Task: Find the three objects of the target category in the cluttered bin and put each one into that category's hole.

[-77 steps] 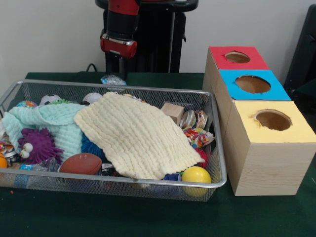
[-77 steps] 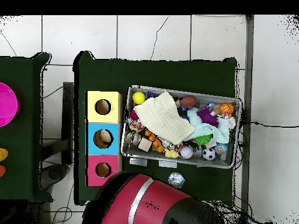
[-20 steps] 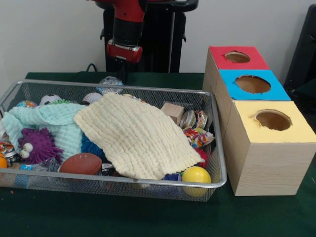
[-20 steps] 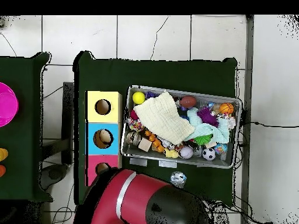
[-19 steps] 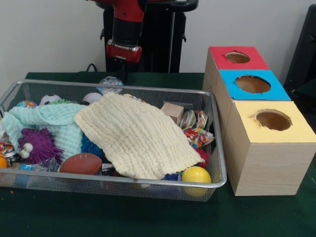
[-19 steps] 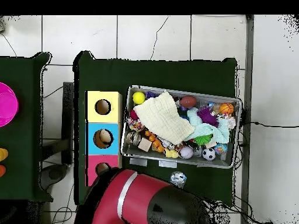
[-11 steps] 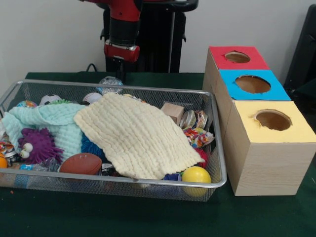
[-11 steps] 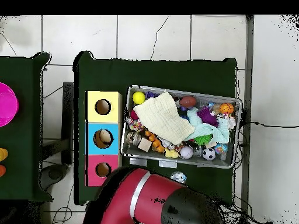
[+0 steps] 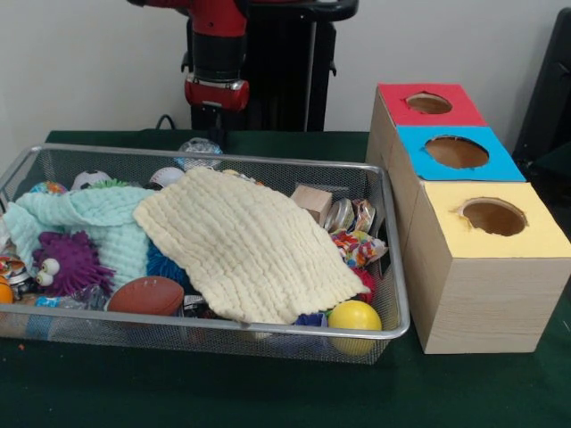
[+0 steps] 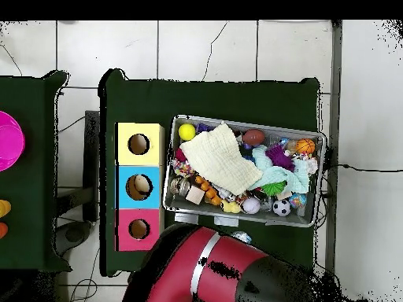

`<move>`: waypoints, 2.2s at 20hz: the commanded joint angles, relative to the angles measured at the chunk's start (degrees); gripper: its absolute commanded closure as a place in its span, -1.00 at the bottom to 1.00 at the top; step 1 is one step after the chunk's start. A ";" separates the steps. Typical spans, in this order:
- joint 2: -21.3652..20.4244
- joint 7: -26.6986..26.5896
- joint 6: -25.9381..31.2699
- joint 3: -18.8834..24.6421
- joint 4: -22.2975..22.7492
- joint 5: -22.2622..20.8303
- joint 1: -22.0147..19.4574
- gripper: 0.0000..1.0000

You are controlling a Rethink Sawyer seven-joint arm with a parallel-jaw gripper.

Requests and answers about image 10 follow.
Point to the clear plastic packet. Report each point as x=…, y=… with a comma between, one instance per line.
x=242, y=236

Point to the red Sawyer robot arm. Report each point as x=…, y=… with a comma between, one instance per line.
x=176, y=277

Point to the clear mesh bin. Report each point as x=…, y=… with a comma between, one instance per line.
x=245, y=216

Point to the cream yellow cloth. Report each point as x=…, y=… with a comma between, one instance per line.
x=219, y=158

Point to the small wooden block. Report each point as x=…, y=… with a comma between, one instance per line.
x=195, y=195

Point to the yellow ball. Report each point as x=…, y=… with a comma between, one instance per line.
x=187, y=131

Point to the brown toy football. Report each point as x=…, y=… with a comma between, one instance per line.
x=254, y=136

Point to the white ball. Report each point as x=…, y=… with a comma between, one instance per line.
x=251, y=205

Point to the green spiky ball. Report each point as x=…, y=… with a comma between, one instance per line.
x=274, y=187

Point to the purple spiky toy with eyes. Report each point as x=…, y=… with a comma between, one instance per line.
x=279, y=156

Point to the small soccer ball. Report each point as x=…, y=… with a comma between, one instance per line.
x=281, y=207

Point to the mint green cloth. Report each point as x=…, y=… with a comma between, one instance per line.
x=296, y=176

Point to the orange toy basketball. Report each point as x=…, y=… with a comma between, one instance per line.
x=306, y=146

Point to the dark green side table cloth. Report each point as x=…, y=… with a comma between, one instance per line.
x=28, y=182

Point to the magenta plate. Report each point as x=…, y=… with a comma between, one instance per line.
x=9, y=141

